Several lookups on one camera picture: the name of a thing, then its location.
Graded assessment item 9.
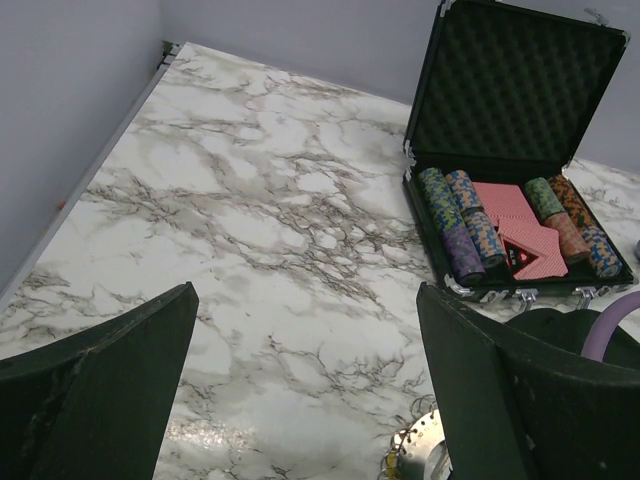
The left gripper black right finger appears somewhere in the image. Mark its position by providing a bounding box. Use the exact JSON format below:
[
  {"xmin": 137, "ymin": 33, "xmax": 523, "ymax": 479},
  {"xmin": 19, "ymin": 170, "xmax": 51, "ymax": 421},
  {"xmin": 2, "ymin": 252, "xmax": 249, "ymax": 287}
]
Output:
[{"xmin": 416, "ymin": 284, "xmax": 639, "ymax": 479}]

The black poker chip case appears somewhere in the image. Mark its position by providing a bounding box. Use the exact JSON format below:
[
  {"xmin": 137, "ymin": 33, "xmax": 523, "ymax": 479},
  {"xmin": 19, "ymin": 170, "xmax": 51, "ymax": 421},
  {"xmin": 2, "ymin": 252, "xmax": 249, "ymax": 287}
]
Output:
[{"xmin": 403, "ymin": 1, "xmax": 637, "ymax": 302}]

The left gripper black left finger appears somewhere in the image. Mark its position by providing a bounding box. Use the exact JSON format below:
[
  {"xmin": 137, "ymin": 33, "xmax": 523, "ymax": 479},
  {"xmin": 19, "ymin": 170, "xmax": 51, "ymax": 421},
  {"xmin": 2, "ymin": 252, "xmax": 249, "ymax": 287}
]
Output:
[{"xmin": 1, "ymin": 283, "xmax": 199, "ymax": 479}]

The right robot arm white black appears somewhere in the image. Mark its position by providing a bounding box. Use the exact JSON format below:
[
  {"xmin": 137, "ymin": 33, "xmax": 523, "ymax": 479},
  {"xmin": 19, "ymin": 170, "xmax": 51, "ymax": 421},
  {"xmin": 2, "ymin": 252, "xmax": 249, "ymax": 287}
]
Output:
[{"xmin": 506, "ymin": 308, "xmax": 640, "ymax": 370}]

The silver disc keyring holder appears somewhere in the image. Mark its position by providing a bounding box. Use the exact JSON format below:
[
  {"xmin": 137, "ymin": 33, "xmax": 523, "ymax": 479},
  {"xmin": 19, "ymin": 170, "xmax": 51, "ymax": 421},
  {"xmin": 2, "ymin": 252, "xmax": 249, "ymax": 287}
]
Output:
[{"xmin": 377, "ymin": 394, "xmax": 453, "ymax": 480}]

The black red triangular dealer button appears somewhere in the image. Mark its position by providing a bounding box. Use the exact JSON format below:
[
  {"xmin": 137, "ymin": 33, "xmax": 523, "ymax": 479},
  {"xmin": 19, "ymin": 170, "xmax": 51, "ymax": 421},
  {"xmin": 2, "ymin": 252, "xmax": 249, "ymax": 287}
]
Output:
[{"xmin": 501, "ymin": 237, "xmax": 539, "ymax": 280}]

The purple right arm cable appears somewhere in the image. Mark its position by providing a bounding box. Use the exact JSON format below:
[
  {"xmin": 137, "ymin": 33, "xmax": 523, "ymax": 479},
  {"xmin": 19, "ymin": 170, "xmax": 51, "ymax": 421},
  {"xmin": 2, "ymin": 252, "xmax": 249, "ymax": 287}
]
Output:
[{"xmin": 582, "ymin": 292, "xmax": 640, "ymax": 361}]

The pink playing card deck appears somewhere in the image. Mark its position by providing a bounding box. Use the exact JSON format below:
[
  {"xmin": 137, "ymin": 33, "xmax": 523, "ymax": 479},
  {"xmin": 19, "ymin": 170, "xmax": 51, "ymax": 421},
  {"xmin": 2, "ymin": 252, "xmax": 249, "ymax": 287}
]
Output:
[{"xmin": 473, "ymin": 182, "xmax": 568, "ymax": 281}]

